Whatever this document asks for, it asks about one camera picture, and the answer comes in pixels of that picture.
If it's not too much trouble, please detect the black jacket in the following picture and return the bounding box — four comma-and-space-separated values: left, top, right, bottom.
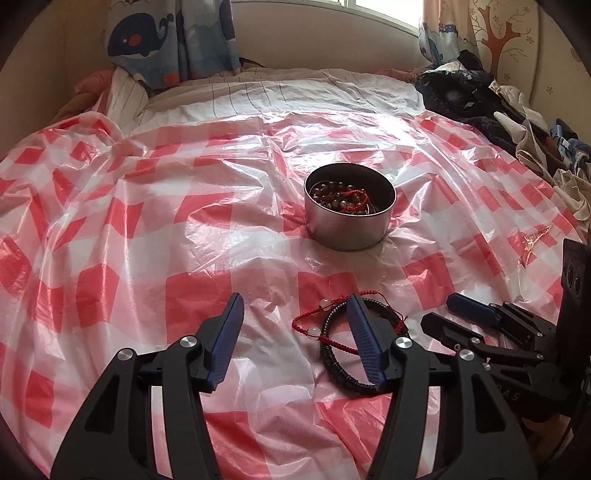
414, 62, 523, 140

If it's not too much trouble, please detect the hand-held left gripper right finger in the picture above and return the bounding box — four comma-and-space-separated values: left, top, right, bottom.
346, 294, 539, 480

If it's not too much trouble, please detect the tree wall sticker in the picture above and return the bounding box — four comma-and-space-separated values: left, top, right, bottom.
480, 4, 526, 78

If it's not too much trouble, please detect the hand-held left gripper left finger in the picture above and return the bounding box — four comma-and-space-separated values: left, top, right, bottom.
50, 293, 245, 480

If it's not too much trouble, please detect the red cord bracelet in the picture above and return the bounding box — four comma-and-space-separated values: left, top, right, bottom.
292, 291, 410, 355

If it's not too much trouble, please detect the striped white bed sheet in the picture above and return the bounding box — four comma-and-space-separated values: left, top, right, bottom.
113, 68, 426, 136

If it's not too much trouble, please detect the pile of mixed bracelets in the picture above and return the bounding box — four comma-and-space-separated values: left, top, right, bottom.
308, 179, 385, 217

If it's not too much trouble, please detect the blue cloth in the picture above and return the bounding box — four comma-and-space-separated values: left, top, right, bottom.
549, 119, 591, 163

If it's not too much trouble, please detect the pink cloth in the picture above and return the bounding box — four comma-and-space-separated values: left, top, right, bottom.
51, 69, 117, 124

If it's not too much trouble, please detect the black bead bracelet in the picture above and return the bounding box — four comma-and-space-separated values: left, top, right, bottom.
321, 298, 408, 394

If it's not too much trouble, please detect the round metal tin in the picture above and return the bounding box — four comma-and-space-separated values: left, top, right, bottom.
304, 162, 398, 253

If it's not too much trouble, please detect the window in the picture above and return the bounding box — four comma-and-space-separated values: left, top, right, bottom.
305, 0, 422, 25

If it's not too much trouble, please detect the whale print curtain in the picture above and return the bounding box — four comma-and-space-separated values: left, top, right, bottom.
418, 0, 482, 66
106, 0, 242, 91

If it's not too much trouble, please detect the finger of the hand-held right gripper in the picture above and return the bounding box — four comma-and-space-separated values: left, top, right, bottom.
420, 313, 546, 370
446, 293, 558, 354

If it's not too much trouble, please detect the beige clothes heap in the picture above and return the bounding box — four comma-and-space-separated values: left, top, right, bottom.
490, 83, 591, 219

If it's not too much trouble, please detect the red white checked plastic sheet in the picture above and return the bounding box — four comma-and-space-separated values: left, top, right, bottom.
0, 108, 591, 480

